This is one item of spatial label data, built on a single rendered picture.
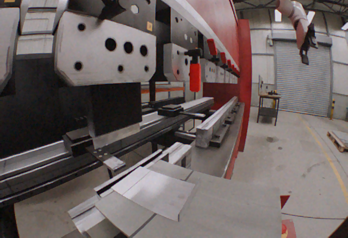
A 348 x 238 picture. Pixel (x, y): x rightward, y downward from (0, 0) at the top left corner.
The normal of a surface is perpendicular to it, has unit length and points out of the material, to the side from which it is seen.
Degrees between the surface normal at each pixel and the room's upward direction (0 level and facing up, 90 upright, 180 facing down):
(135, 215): 0
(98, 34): 90
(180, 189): 0
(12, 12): 90
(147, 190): 0
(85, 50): 90
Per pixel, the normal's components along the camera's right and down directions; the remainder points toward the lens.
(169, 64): -0.51, 0.16
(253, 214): 0.00, -0.98
